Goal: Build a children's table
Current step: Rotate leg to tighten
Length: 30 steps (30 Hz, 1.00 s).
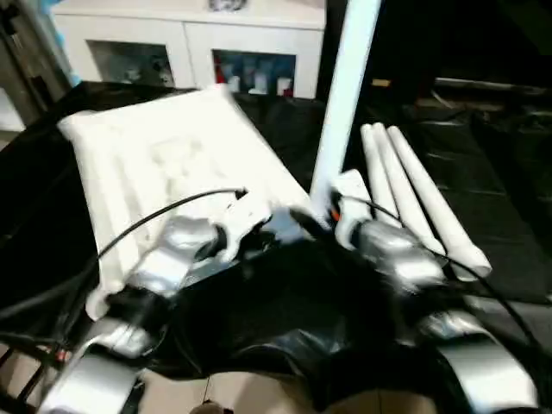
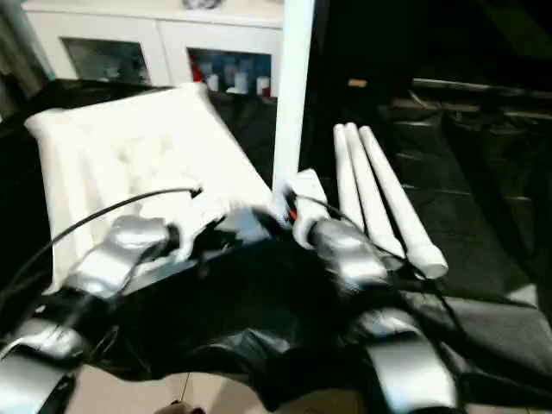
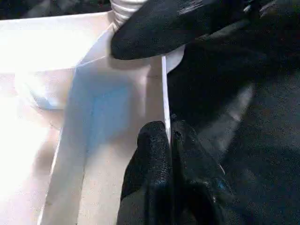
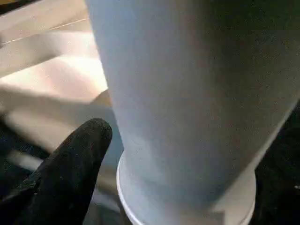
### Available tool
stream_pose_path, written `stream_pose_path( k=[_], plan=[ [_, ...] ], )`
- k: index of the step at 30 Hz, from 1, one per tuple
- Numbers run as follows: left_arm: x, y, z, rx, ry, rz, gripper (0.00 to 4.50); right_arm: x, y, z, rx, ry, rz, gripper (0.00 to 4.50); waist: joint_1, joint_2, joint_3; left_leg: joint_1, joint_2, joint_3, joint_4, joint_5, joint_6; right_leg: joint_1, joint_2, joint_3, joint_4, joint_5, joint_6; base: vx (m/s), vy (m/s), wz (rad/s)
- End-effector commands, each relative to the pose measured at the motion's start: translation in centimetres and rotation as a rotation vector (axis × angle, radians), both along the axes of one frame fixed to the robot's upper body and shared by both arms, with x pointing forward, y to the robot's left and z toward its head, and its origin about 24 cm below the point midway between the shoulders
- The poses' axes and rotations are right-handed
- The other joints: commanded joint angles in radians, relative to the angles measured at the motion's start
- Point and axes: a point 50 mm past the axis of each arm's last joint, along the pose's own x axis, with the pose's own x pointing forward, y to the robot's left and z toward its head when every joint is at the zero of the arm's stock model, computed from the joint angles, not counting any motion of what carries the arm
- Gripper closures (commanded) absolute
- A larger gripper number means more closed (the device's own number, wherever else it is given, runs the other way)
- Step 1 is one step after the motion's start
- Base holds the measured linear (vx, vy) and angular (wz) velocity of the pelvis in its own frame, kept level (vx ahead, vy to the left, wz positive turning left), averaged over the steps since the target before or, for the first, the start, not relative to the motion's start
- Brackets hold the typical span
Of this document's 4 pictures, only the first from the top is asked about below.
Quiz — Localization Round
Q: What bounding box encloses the grey curtain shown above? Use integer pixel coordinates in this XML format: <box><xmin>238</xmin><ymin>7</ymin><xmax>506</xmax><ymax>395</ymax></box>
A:
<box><xmin>0</xmin><ymin>0</ymin><xmax>74</xmax><ymax>96</ymax></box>

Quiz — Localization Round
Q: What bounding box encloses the white plastic table top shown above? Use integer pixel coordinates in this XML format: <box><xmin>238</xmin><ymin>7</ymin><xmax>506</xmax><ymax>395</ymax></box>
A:
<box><xmin>57</xmin><ymin>85</ymin><xmax>313</xmax><ymax>320</ymax></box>

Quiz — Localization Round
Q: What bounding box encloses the dark crumpled bundle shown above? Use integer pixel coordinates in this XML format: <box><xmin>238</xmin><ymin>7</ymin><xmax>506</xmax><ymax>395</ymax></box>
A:
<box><xmin>207</xmin><ymin>0</ymin><xmax>251</xmax><ymax>13</ymax></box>

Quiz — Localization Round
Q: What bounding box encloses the large black screen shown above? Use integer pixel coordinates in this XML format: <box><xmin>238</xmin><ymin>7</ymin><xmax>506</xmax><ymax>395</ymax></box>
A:
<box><xmin>323</xmin><ymin>0</ymin><xmax>552</xmax><ymax>100</ymax></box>

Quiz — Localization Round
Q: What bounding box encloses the white glass-door cabinet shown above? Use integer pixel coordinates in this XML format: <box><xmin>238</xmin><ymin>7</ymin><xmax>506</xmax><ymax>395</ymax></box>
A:
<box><xmin>47</xmin><ymin>0</ymin><xmax>329</xmax><ymax>97</ymax></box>

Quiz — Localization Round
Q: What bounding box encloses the white plastic table leg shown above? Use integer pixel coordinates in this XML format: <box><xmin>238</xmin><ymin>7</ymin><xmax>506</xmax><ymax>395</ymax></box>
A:
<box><xmin>360</xmin><ymin>123</ymin><xmax>406</xmax><ymax>227</ymax></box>
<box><xmin>386</xmin><ymin>126</ymin><xmax>493</xmax><ymax>273</ymax></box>
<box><xmin>371</xmin><ymin>123</ymin><xmax>441</xmax><ymax>251</ymax></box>
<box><xmin>308</xmin><ymin>0</ymin><xmax>383</xmax><ymax>208</ymax></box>

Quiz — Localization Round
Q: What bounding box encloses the black plastic mat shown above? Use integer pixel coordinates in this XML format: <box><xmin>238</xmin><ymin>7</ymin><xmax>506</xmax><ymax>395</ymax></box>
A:
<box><xmin>0</xmin><ymin>82</ymin><xmax>552</xmax><ymax>406</ymax></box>

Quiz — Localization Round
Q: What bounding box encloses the silver metal bar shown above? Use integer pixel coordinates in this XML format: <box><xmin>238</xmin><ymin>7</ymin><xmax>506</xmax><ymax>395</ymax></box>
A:
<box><xmin>434</xmin><ymin>76</ymin><xmax>552</xmax><ymax>96</ymax></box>

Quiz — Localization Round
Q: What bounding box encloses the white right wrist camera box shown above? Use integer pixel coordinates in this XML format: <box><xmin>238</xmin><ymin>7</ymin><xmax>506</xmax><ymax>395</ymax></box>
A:
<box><xmin>329</xmin><ymin>170</ymin><xmax>373</xmax><ymax>248</ymax></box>

